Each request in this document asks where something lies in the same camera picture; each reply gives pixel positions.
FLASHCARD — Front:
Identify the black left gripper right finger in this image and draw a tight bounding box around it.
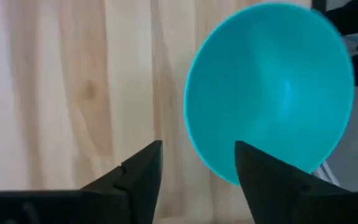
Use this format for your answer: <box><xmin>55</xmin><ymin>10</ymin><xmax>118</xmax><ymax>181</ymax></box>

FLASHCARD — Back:
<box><xmin>234</xmin><ymin>140</ymin><xmax>358</xmax><ymax>224</ymax></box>

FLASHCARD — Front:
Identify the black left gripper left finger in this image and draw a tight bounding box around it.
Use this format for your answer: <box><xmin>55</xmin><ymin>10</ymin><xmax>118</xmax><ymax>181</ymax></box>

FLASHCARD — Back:
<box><xmin>80</xmin><ymin>139</ymin><xmax>163</xmax><ymax>224</ymax></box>

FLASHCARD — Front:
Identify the teal bowl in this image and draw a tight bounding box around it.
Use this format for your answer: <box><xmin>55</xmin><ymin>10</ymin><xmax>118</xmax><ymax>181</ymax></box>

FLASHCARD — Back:
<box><xmin>183</xmin><ymin>1</ymin><xmax>356</xmax><ymax>187</ymax></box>

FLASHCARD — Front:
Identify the silver metal bar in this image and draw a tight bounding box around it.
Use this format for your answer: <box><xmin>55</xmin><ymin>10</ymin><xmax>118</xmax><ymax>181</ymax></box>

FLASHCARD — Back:
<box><xmin>312</xmin><ymin>160</ymin><xmax>341</xmax><ymax>187</ymax></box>

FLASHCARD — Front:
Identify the black aluminium table frame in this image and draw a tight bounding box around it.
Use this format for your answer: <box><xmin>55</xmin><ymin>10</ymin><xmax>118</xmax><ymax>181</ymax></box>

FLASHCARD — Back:
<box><xmin>311</xmin><ymin>0</ymin><xmax>358</xmax><ymax>87</ymax></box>

